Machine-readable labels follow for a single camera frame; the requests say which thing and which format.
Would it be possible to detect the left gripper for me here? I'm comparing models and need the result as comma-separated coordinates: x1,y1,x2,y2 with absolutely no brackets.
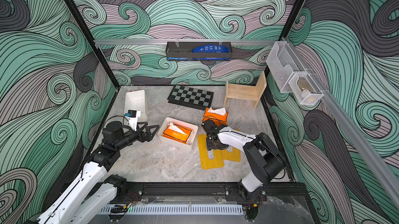
114,121,158,151

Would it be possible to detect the white tissue box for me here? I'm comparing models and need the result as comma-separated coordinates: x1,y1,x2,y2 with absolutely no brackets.
158,118,198,151
124,90,148,122

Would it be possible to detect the orange tissue pack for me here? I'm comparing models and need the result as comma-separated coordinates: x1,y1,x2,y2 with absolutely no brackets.
163,122,192,144
202,107,229,126

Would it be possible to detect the yellow bamboo lid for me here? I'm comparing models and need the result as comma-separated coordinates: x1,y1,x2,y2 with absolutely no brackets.
220,146,241,162
197,134,224,170

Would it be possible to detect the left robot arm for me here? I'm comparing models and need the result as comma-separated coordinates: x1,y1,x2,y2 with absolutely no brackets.
33,121,160,224

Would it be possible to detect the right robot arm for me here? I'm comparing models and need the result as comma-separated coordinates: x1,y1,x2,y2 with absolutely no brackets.
201,120,286,195

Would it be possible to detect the black chessboard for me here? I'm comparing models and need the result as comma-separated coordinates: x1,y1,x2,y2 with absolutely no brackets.
167,85,214,110

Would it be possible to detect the small wooden chair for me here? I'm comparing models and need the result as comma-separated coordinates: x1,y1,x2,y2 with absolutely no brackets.
223,71,267,110

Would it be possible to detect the blue object in basket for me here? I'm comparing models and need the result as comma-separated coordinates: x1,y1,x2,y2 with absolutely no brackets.
191,44,230,53

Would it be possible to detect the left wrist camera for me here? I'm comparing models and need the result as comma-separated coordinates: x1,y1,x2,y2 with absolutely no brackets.
125,110,141,131

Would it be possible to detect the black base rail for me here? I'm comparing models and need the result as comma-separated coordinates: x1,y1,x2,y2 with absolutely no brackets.
122,182,307,199

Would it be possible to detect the white slotted cable duct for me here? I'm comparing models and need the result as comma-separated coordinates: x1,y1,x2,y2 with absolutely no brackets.
90,204,244,216

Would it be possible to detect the black wall shelf basket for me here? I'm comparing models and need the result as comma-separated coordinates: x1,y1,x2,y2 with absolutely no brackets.
166,42,233,61

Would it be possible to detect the aluminium wall rail back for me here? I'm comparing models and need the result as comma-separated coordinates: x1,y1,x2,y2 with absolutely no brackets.
94,38,276,46

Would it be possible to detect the aluminium wall rail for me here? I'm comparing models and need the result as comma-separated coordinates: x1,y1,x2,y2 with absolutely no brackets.
282,37,399,207
94,38,276,46

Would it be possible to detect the clear plastic wall bin large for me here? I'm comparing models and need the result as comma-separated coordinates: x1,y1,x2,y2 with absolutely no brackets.
267,41,304,93

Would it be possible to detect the clear plastic wall bin small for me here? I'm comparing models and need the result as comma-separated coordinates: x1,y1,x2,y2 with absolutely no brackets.
288,72,323,106

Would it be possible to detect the aluminium wall rail right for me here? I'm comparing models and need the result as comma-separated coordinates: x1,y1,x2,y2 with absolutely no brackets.
282,37,399,207

